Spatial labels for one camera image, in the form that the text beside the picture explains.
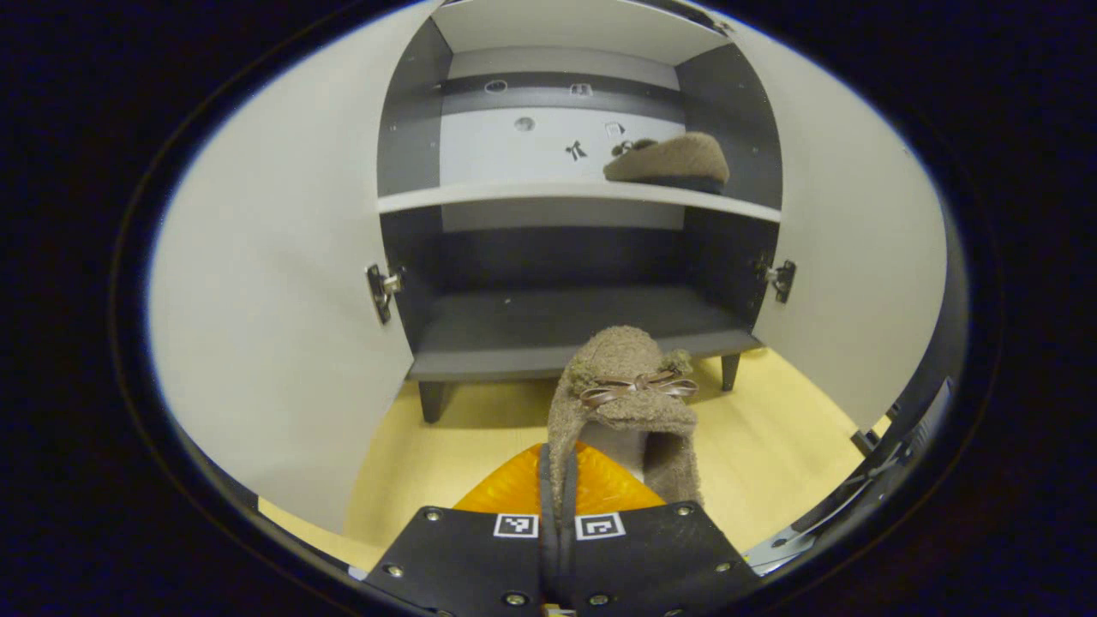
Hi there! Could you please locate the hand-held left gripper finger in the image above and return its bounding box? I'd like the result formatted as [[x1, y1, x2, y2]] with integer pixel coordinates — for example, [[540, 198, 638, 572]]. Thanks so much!
[[559, 446, 764, 617], [364, 443, 560, 617]]

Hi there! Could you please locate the metal door hinge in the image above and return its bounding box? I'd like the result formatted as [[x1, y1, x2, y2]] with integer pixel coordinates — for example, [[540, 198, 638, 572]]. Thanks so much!
[[367, 261, 404, 325], [758, 257, 798, 305]]

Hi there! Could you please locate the dark metal frame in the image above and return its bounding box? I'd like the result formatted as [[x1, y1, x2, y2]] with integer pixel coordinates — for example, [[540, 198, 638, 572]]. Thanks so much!
[[746, 377, 956, 575]]

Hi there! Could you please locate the grey shoe cabinet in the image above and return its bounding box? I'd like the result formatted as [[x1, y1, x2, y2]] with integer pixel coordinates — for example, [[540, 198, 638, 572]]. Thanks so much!
[[375, 0, 785, 425]]

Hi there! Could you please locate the brown fuzzy shoe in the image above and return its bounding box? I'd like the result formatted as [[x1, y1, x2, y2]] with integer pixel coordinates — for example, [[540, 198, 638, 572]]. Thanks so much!
[[547, 326, 705, 515], [602, 131, 731, 194]]

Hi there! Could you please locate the grey cabinet door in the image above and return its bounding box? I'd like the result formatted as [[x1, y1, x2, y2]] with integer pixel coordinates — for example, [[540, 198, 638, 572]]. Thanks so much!
[[147, 0, 447, 536], [677, 9, 948, 434]]

